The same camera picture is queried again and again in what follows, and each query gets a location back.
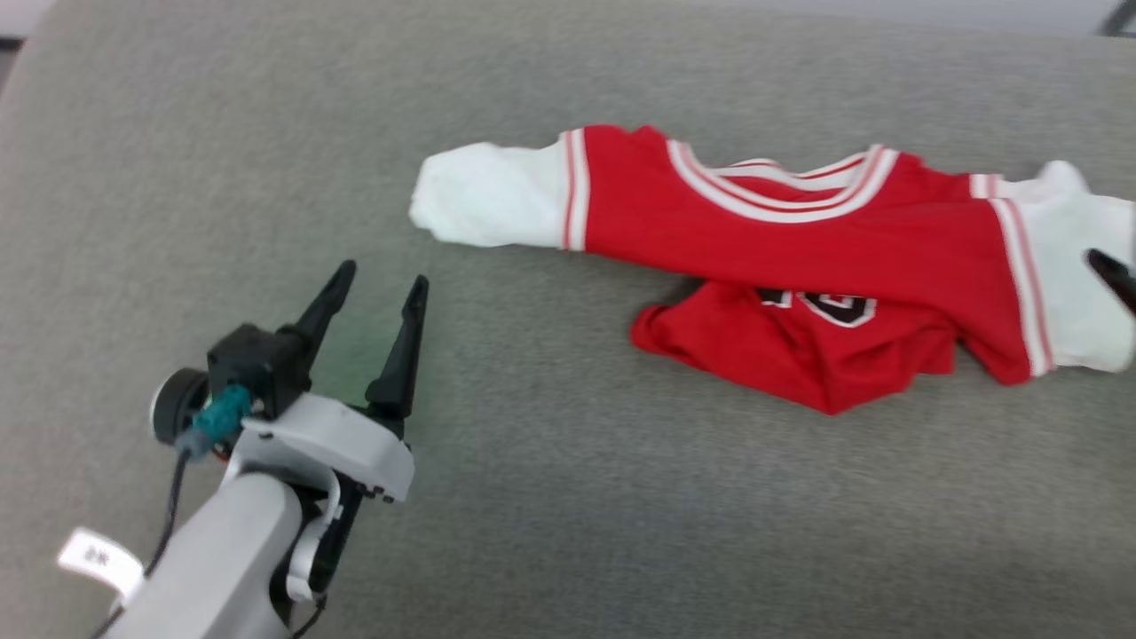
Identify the round black white-rimmed cylinder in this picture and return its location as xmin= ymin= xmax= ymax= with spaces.
xmin=149 ymin=367 xmax=212 ymax=446

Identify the red and white jersey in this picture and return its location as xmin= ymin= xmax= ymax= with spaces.
xmin=408 ymin=124 xmax=1136 ymax=416

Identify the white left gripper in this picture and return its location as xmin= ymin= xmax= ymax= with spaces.
xmin=225 ymin=259 xmax=430 ymax=597

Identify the grey fabric sofa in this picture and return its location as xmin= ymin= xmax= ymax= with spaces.
xmin=0 ymin=0 xmax=1136 ymax=639

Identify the teal cable connector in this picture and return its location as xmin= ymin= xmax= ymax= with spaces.
xmin=191 ymin=383 xmax=254 ymax=455

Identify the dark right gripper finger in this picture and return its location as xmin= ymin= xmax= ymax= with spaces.
xmin=1086 ymin=248 xmax=1136 ymax=317

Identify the thin black cable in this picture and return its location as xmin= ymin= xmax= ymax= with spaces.
xmin=89 ymin=444 xmax=192 ymax=639

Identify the white label tag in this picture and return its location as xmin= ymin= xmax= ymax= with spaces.
xmin=58 ymin=528 xmax=145 ymax=604

